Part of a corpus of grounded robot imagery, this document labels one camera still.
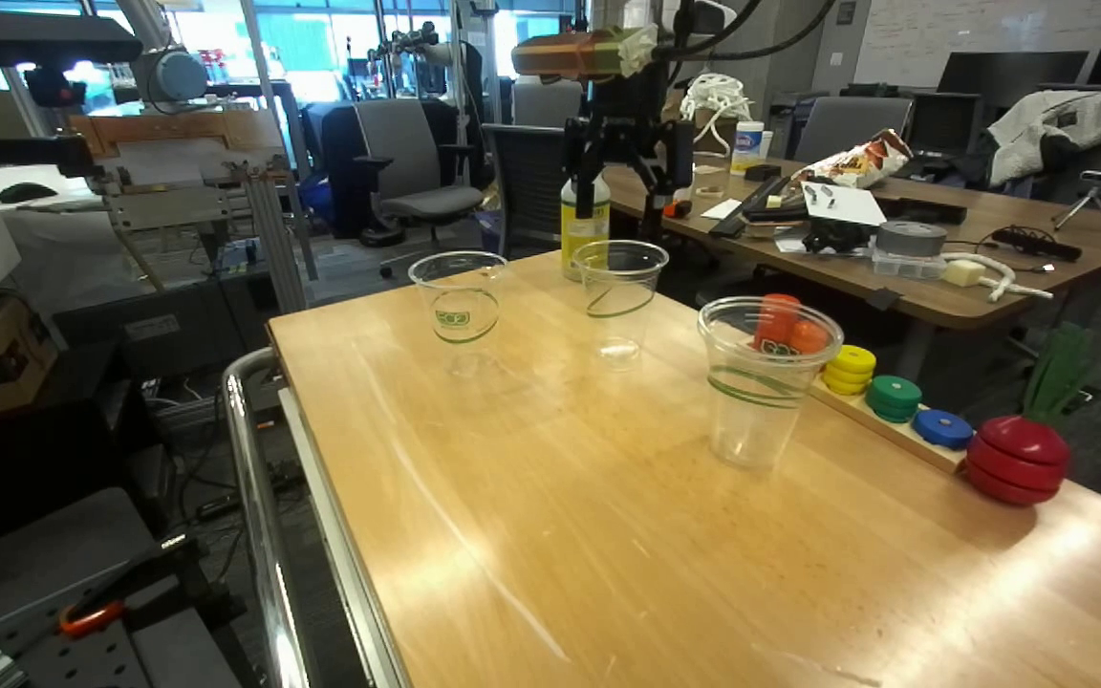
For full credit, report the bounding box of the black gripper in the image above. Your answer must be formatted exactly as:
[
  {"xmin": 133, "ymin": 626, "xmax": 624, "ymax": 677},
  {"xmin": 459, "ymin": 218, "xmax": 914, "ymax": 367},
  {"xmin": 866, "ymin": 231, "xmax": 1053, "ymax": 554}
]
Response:
[{"xmin": 560, "ymin": 73, "xmax": 701, "ymax": 241}]

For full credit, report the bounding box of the clear plastic cup green logo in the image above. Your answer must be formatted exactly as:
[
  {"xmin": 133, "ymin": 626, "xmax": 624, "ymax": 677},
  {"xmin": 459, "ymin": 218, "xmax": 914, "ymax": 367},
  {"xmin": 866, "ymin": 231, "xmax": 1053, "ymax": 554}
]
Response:
[
  {"xmin": 571, "ymin": 235, "xmax": 673, "ymax": 362},
  {"xmin": 695, "ymin": 302, "xmax": 850, "ymax": 478},
  {"xmin": 406, "ymin": 243, "xmax": 513, "ymax": 386},
  {"xmin": 695, "ymin": 289, "xmax": 850, "ymax": 468}
]

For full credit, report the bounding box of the yellow toy disc stack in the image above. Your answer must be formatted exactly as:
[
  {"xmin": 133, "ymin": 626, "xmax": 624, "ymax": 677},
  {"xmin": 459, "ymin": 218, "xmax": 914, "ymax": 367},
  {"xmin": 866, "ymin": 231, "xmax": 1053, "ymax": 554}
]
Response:
[{"xmin": 820, "ymin": 340, "xmax": 880, "ymax": 403}]

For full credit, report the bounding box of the green toy disc stack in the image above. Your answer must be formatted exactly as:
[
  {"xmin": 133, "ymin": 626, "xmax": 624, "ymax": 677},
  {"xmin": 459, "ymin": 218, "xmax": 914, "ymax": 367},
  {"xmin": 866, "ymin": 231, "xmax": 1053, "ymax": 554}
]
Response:
[{"xmin": 866, "ymin": 371, "xmax": 927, "ymax": 427}]

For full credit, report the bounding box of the large red toy disc stack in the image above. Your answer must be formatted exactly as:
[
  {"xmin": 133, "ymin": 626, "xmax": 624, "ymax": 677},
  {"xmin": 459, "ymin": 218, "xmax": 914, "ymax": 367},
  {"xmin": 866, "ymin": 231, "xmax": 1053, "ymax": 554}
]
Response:
[{"xmin": 961, "ymin": 413, "xmax": 1073, "ymax": 510}]

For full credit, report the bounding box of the white spray bottle yellow label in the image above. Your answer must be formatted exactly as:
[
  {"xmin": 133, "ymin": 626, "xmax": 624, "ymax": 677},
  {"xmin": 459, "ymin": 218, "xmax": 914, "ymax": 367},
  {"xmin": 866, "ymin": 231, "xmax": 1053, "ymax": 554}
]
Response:
[{"xmin": 553, "ymin": 168, "xmax": 617, "ymax": 282}]

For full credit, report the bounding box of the dark office chair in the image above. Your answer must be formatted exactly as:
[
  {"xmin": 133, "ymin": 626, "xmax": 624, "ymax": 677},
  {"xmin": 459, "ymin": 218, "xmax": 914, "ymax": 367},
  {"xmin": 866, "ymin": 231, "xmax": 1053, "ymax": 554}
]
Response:
[{"xmin": 483, "ymin": 120, "xmax": 583, "ymax": 261}]

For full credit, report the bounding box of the long black bar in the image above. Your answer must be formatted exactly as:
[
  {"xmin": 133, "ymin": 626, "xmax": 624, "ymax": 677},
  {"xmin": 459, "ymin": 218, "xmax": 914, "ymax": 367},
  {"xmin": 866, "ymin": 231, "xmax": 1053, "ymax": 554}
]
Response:
[{"xmin": 701, "ymin": 168, "xmax": 812, "ymax": 243}]

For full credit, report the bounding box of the small white box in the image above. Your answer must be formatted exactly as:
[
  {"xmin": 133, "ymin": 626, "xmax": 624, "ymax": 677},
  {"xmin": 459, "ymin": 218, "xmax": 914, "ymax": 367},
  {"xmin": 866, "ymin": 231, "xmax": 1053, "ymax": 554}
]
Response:
[{"xmin": 729, "ymin": 114, "xmax": 774, "ymax": 180}]

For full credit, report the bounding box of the white printed paper sheet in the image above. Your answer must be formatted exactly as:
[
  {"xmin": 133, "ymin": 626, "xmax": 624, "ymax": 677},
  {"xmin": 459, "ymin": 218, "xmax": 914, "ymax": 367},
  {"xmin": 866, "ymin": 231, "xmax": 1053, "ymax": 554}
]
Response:
[{"xmin": 801, "ymin": 177, "xmax": 892, "ymax": 231}]

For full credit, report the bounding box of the grey office chair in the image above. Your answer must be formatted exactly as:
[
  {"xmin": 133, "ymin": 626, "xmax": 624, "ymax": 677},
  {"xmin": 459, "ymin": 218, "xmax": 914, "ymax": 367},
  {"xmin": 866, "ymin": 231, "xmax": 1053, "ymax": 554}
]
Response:
[{"xmin": 352, "ymin": 97, "xmax": 488, "ymax": 249}]

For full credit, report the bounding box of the chips bag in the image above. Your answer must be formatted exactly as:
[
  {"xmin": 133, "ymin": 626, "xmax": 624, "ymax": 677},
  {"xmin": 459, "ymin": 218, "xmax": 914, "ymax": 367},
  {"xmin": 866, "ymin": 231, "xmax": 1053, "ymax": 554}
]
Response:
[{"xmin": 790, "ymin": 126, "xmax": 919, "ymax": 193}]

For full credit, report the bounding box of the black remote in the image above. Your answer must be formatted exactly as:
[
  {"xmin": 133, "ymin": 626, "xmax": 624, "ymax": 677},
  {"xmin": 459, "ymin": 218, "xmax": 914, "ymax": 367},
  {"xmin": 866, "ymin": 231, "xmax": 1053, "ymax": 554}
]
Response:
[
  {"xmin": 877, "ymin": 193, "xmax": 971, "ymax": 231},
  {"xmin": 982, "ymin": 221, "xmax": 1085, "ymax": 264}
]

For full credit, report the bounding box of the wooden office desk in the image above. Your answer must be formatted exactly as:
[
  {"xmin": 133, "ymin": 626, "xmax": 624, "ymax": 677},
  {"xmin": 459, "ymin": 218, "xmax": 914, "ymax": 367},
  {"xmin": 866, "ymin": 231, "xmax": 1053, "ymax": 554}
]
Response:
[{"xmin": 601, "ymin": 130, "xmax": 1101, "ymax": 338}]

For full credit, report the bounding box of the wooden toy base board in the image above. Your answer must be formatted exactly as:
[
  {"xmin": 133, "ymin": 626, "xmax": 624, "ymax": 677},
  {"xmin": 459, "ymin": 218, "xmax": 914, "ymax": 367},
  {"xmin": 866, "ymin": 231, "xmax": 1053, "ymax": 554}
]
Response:
[{"xmin": 816, "ymin": 377, "xmax": 977, "ymax": 474}]

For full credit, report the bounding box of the blue toy disc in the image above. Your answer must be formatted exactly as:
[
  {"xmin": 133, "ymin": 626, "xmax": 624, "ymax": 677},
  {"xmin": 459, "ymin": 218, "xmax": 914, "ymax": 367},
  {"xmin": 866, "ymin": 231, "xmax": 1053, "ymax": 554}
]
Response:
[{"xmin": 912, "ymin": 404, "xmax": 980, "ymax": 455}]

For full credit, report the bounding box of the black computer monitor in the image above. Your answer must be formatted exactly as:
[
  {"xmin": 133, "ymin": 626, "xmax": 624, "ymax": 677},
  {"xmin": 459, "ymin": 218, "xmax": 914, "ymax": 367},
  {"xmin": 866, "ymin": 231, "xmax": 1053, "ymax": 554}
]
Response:
[{"xmin": 933, "ymin": 46, "xmax": 1096, "ymax": 99}]

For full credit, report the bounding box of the white jacket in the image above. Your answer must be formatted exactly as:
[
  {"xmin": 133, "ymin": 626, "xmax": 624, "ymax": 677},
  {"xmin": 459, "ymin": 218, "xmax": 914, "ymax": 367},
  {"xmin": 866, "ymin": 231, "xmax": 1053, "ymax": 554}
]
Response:
[{"xmin": 982, "ymin": 85, "xmax": 1101, "ymax": 156}]

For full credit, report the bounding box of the green ridged plastic object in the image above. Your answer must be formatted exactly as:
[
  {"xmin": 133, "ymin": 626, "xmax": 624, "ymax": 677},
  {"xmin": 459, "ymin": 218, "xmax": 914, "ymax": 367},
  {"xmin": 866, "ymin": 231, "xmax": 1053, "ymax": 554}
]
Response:
[{"xmin": 1020, "ymin": 317, "xmax": 1101, "ymax": 427}]

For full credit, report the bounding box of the white power strip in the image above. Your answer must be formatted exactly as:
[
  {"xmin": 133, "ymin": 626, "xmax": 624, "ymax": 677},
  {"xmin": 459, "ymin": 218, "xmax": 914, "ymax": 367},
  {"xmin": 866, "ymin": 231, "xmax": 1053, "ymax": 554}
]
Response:
[{"xmin": 139, "ymin": 375, "xmax": 236, "ymax": 445}]

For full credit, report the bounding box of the black shelf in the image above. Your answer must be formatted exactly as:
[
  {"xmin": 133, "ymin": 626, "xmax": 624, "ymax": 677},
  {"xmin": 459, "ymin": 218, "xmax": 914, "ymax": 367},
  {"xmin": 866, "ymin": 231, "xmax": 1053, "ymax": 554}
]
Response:
[{"xmin": 0, "ymin": 4, "xmax": 147, "ymax": 68}]

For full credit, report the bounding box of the black perforated breadboard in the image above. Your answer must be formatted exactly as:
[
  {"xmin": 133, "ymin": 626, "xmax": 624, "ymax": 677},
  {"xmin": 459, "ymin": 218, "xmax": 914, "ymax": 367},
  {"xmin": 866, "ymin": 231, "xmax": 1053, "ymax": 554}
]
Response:
[{"xmin": 0, "ymin": 608, "xmax": 250, "ymax": 688}]

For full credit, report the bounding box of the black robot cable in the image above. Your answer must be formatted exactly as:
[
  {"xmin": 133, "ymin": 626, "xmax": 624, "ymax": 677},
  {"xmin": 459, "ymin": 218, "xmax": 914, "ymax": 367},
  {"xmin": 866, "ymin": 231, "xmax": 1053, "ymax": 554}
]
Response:
[{"xmin": 669, "ymin": 0, "xmax": 843, "ymax": 68}]

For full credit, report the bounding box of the white cable adapter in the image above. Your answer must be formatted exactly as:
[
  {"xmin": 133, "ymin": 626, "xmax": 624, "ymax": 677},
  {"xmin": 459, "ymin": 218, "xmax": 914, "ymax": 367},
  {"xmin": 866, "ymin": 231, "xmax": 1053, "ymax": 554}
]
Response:
[{"xmin": 936, "ymin": 249, "xmax": 1059, "ymax": 307}]

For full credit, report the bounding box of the chrome cart handle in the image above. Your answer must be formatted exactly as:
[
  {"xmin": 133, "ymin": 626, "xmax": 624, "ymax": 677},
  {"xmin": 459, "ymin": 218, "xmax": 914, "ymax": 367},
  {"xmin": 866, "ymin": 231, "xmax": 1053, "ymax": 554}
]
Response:
[{"xmin": 218, "ymin": 340, "xmax": 313, "ymax": 688}]

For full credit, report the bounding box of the orange-handled clamp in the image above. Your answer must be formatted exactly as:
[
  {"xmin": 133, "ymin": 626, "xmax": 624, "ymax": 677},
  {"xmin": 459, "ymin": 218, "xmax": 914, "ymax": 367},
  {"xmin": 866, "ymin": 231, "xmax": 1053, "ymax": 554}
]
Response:
[{"xmin": 55, "ymin": 593, "xmax": 133, "ymax": 644}]

